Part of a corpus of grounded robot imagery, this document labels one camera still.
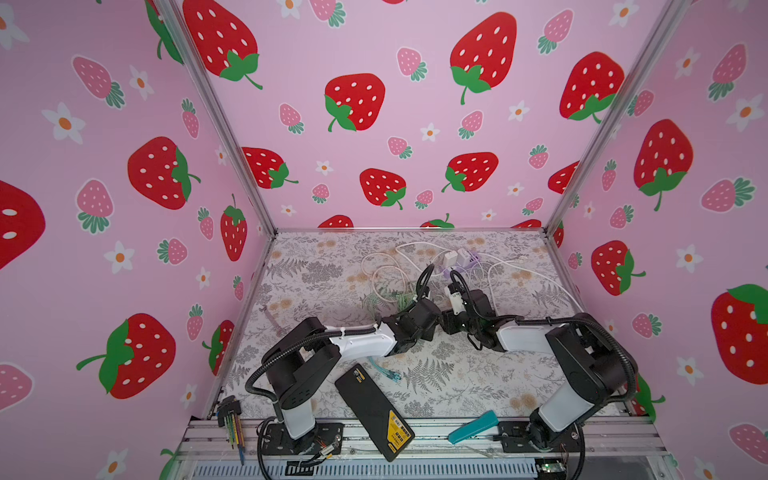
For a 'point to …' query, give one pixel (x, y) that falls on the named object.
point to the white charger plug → (462, 257)
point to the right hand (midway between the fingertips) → (439, 317)
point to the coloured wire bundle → (228, 416)
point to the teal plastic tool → (482, 423)
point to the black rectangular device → (376, 412)
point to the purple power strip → (451, 270)
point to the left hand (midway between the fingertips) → (430, 319)
